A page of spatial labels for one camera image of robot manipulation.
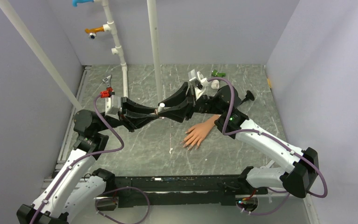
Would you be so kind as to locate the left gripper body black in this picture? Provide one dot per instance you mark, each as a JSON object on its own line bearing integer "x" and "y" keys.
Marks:
{"x": 124, "y": 105}

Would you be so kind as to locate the green toy flashlight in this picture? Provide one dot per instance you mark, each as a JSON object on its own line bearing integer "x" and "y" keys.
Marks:
{"x": 215, "y": 73}

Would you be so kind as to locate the black hand stand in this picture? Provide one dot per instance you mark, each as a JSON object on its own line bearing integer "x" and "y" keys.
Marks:
{"x": 248, "y": 97}

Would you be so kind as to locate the blue faucet valve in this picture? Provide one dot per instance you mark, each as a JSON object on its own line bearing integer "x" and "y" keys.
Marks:
{"x": 75, "y": 3}

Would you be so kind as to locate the white nail polish cap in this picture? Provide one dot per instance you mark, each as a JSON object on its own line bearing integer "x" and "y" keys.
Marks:
{"x": 161, "y": 107}

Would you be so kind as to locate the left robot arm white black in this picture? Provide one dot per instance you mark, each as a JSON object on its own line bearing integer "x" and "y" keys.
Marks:
{"x": 64, "y": 198}

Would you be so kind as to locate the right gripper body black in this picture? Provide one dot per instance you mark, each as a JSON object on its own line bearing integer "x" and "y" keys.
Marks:
{"x": 202, "y": 105}

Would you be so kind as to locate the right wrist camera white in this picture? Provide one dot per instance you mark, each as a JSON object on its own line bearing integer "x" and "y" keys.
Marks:
{"x": 198, "y": 83}

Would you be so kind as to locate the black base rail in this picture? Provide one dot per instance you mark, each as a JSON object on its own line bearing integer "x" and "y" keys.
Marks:
{"x": 226, "y": 190}

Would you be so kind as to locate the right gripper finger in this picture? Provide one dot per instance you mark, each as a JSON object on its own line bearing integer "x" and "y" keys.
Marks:
{"x": 177, "y": 113}
{"x": 177, "y": 98}

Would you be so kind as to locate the mannequin hand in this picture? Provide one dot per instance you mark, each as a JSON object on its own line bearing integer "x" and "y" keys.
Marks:
{"x": 198, "y": 132}

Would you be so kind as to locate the white PVC pipe frame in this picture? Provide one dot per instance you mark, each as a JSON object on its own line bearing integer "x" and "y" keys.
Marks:
{"x": 110, "y": 26}

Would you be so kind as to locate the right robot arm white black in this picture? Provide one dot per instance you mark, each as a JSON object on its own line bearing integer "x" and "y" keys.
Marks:
{"x": 297, "y": 168}

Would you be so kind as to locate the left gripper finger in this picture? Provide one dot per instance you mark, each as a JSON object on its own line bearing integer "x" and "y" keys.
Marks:
{"x": 133, "y": 121}
{"x": 133, "y": 107}

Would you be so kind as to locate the red adjustable wrench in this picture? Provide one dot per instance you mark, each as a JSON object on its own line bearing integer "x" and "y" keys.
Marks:
{"x": 107, "y": 81}

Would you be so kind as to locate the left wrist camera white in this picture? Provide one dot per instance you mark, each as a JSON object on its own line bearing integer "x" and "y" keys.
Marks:
{"x": 112, "y": 102}

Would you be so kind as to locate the orange faucet valve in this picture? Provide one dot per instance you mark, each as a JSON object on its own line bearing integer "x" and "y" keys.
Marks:
{"x": 92, "y": 33}

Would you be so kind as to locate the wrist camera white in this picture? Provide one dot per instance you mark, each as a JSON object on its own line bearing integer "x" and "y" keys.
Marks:
{"x": 198, "y": 83}
{"x": 112, "y": 102}

